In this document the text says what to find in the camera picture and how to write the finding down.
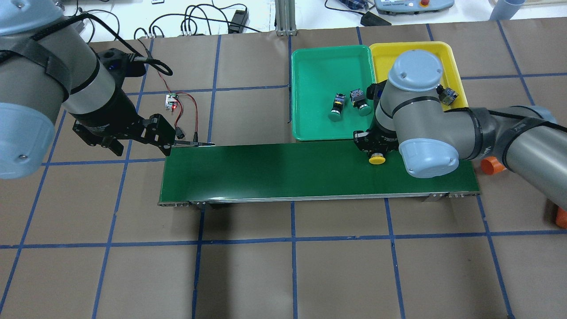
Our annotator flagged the orange cylinder marked 4680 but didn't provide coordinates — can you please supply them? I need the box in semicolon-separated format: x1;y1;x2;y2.
480;157;507;175

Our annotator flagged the green plastic tray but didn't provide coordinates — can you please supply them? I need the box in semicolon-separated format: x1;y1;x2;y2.
291;45;376;141

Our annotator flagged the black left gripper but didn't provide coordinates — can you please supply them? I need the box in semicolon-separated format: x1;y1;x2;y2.
72;100;176;157

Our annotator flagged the plain orange cylinder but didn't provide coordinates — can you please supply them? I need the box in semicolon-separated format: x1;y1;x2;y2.
555;207;567;230

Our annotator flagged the black power adapter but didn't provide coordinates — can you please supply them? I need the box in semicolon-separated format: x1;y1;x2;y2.
228;10;249;34

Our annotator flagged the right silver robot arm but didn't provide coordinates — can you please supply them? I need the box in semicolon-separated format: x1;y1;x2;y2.
353;49;567;208

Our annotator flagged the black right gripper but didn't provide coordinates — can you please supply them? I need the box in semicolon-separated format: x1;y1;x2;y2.
353;124;399;156

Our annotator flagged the small green circuit board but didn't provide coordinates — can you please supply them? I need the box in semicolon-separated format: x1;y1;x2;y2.
164;93;179;112

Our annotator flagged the green push button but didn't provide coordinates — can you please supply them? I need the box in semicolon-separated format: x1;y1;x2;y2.
349;89;372;117
328;93;346;122

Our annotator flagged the yellow plastic tray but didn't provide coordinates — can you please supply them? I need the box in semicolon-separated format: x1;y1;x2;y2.
370;42;469;110

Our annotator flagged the aluminium frame post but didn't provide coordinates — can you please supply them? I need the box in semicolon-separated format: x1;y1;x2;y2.
275;0;297;36

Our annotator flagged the red and black wire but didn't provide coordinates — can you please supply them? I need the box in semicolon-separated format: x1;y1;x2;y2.
137;38;200;142

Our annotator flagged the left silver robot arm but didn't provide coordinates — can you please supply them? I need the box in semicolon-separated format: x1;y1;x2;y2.
0;0;176;179

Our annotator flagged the teach pendant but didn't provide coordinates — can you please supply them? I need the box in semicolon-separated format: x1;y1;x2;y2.
374;0;455;16

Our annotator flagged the green conveyor belt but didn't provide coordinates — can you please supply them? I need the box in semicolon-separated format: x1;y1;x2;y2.
158;140;480;206

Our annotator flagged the yellow push button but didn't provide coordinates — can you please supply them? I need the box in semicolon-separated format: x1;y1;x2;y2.
368;153;386;165
436;85;459;106

